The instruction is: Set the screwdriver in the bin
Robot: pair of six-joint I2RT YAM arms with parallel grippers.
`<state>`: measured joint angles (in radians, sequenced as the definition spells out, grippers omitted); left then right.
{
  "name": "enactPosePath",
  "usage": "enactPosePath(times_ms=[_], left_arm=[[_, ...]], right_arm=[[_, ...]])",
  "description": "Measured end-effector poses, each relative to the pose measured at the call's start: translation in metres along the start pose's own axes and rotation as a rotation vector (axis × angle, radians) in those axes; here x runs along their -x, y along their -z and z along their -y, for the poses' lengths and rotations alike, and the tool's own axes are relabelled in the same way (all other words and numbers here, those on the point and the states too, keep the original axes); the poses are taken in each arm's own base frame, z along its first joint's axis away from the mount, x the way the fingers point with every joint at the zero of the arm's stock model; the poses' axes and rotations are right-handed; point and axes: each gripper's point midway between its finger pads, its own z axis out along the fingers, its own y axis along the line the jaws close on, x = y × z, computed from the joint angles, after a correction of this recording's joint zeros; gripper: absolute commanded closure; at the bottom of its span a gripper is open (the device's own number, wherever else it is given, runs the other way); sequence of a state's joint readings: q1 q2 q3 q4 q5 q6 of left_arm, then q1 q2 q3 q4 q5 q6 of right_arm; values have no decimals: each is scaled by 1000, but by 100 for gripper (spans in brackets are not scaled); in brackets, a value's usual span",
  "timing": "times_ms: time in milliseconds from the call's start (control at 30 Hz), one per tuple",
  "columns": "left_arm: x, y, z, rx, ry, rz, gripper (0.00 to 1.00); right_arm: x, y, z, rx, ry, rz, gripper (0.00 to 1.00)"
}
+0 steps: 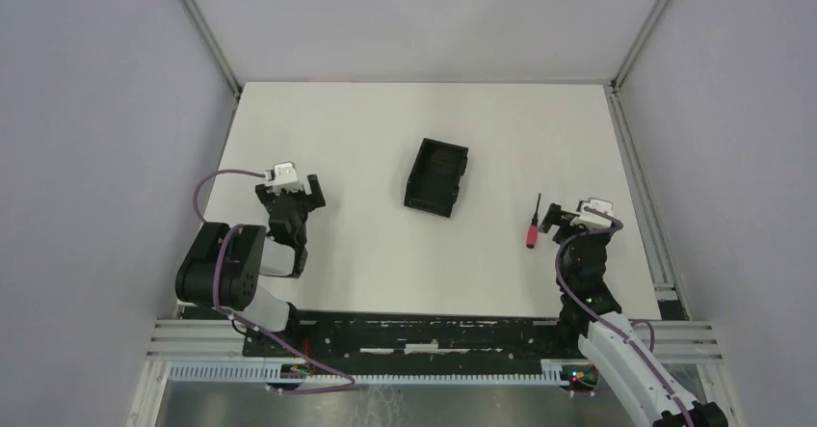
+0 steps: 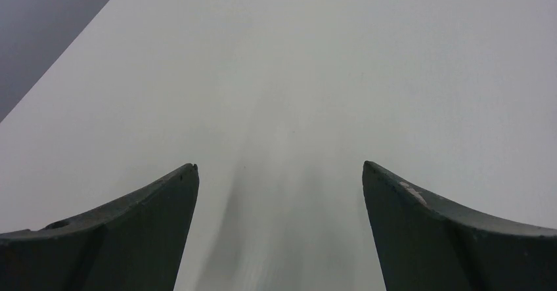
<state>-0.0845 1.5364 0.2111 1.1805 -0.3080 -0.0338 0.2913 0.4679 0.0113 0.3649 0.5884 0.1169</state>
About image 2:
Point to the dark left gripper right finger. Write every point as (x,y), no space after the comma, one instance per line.
(427,242)

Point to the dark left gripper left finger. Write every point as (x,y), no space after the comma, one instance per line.
(134,242)

